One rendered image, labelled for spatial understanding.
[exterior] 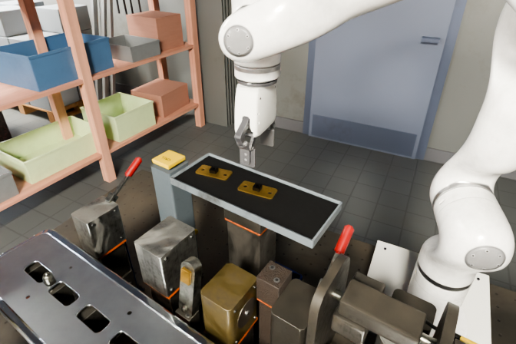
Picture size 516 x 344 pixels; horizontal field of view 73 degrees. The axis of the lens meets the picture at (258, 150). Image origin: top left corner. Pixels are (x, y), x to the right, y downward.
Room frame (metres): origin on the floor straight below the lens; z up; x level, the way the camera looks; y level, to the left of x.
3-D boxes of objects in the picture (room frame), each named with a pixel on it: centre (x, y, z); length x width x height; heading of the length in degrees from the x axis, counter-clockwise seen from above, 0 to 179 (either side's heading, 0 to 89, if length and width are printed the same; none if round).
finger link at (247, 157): (0.58, 0.02, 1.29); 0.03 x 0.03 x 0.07; 65
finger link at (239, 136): (0.59, 0.02, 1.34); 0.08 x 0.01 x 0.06; 155
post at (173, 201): (0.77, 0.23, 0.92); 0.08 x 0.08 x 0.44; 56
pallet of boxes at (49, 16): (4.00, 2.50, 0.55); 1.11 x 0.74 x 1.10; 63
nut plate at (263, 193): (0.63, 0.00, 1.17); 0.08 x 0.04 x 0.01; 65
